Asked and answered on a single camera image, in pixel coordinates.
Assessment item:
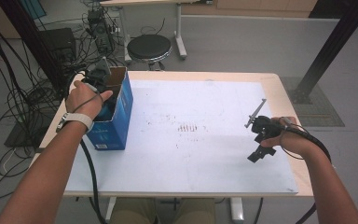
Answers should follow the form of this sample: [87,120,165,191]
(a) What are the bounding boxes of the white table leg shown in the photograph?
[104,196,117,222]
[229,197,245,223]

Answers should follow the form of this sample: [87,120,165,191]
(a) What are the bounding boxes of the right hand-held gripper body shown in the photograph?
[244,98,282,145]

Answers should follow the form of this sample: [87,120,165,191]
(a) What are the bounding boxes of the thick black right gripper cable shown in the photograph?
[282,125,333,224]

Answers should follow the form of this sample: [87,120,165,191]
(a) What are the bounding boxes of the black round stool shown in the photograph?
[126,33,172,71]

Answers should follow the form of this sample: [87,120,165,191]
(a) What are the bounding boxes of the black box case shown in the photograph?
[38,27,77,63]

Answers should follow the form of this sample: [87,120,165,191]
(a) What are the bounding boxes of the thick black gripper cable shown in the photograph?
[282,125,333,224]
[64,70,108,224]

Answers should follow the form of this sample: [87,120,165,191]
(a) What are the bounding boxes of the blue cardboard box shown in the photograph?
[85,65,135,151]

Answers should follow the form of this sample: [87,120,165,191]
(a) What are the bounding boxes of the teal panel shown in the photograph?
[20,0,48,21]

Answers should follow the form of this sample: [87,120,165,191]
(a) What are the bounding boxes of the thin grey left wrist cord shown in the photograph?
[72,83,105,115]

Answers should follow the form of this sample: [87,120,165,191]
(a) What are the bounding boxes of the black metal post with base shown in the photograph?
[287,0,358,105]

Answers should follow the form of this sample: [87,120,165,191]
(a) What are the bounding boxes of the person's left hand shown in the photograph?
[65,79,114,121]

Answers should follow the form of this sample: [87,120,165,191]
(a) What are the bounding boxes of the white-legged desk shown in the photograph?
[99,0,214,63]

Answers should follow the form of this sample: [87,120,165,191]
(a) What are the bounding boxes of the thick black left gripper cable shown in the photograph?
[64,70,108,224]

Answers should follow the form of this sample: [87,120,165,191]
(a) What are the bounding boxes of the thin grey right wrist cord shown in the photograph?
[279,117,309,161]

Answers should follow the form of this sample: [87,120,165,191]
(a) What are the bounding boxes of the thin grey wrist cord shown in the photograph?
[279,117,309,161]
[72,83,105,115]

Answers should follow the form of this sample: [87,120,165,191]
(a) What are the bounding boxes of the person's legs in khaki trousers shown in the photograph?
[109,197,216,224]

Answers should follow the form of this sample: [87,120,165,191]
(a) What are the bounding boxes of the dark slanted post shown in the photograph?
[0,0,70,91]

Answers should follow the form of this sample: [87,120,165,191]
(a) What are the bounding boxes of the wristwatch with white strap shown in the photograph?
[56,112,94,133]

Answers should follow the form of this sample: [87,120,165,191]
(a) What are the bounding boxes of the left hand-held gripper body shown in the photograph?
[83,56,113,93]

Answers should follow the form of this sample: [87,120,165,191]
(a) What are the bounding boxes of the white table mat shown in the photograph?
[64,78,299,195]

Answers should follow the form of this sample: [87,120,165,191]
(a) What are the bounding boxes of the black computer tower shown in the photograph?
[87,7,115,55]

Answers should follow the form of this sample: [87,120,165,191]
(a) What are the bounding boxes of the tangle of black floor cables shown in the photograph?
[0,0,129,200]

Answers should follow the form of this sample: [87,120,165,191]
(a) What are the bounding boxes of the person's right hand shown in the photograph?
[260,116,315,157]

